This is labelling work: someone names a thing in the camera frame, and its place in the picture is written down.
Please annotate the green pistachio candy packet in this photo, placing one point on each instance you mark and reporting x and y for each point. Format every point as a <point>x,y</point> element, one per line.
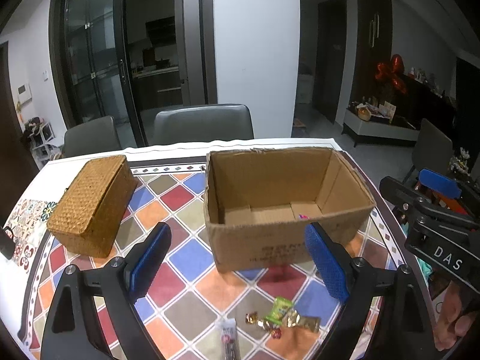
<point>279,310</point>

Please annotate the gold olive snack packet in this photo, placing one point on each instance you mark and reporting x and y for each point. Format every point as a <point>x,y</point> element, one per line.
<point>293,319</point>

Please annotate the teal cloth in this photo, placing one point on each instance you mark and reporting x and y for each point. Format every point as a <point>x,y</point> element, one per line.
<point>425,268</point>

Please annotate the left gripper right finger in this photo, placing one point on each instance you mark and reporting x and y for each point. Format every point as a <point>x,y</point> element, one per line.
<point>403,329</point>

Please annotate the grey chair left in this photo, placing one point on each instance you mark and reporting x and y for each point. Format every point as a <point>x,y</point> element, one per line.
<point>92,137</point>

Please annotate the grey chair right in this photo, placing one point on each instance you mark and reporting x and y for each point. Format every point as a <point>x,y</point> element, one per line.
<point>433,150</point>

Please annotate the black white stick packet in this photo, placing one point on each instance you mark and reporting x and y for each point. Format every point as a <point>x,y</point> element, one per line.
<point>229,339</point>

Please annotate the gold red foil candy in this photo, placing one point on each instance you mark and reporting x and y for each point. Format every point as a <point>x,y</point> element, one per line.
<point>270,327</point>

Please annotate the white low bench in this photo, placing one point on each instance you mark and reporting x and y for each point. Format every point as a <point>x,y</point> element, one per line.
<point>373,133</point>

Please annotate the woven rattan box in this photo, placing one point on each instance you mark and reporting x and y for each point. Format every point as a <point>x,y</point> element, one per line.
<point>87,218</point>

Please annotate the patterned floral placemat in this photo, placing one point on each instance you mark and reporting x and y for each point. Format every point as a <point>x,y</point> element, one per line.
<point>27,226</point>

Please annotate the colourful diamond table mat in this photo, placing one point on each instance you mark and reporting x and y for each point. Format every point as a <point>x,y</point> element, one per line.
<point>188,295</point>

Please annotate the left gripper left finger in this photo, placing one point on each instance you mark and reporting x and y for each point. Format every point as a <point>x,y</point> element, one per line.
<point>73,329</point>

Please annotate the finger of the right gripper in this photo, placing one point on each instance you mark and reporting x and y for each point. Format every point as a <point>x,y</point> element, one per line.
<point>439,183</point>
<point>410,202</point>

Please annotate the grey chair centre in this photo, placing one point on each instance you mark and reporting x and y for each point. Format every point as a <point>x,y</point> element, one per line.
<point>214,122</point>

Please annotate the white shoe rack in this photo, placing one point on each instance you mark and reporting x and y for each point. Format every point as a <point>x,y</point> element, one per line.
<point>39,138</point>

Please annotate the grey chair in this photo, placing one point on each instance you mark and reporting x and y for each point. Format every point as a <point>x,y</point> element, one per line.
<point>433,150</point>
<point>92,137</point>
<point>214,122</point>

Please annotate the person's right hand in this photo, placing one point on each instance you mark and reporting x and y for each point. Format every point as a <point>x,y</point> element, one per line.
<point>452,323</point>

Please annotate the black mug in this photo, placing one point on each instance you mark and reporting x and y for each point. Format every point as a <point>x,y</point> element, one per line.
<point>7,244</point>

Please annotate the red foil balloon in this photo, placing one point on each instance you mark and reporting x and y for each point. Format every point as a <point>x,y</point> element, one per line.
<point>392,71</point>

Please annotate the brown cardboard box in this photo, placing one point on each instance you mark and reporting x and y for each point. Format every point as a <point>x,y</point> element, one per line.
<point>253,199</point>

